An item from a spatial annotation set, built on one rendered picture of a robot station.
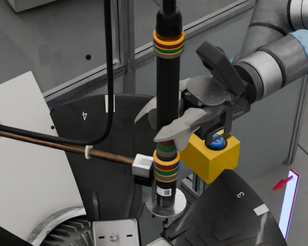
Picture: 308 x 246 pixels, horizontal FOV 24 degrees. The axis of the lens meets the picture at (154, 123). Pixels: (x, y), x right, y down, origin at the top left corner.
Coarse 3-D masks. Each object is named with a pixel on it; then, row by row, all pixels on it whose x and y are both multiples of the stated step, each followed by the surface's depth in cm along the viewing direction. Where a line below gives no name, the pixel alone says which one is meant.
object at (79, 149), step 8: (0, 136) 123; (8, 136) 122; (16, 136) 121; (24, 136) 121; (40, 144) 121; (48, 144) 120; (56, 144) 120; (64, 144) 120; (72, 144) 120; (72, 152) 120; (80, 152) 119; (96, 152) 118; (104, 152) 118; (112, 160) 118; (120, 160) 117; (128, 160) 117
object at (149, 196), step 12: (144, 156) 118; (132, 168) 116; (144, 168) 116; (144, 180) 117; (144, 192) 120; (180, 192) 123; (156, 204) 121; (180, 204) 121; (156, 216) 120; (168, 216) 119
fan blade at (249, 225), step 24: (216, 192) 145; (192, 216) 141; (216, 216) 142; (240, 216) 142; (264, 216) 144; (168, 240) 136; (192, 240) 136; (216, 240) 137; (240, 240) 139; (264, 240) 141
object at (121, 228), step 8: (96, 224) 130; (104, 224) 130; (112, 224) 129; (120, 224) 129; (128, 224) 128; (136, 224) 127; (96, 232) 130; (104, 232) 130; (112, 232) 129; (120, 232) 129; (128, 232) 128; (136, 232) 127; (96, 240) 130; (104, 240) 130; (120, 240) 129; (128, 240) 128; (136, 240) 127
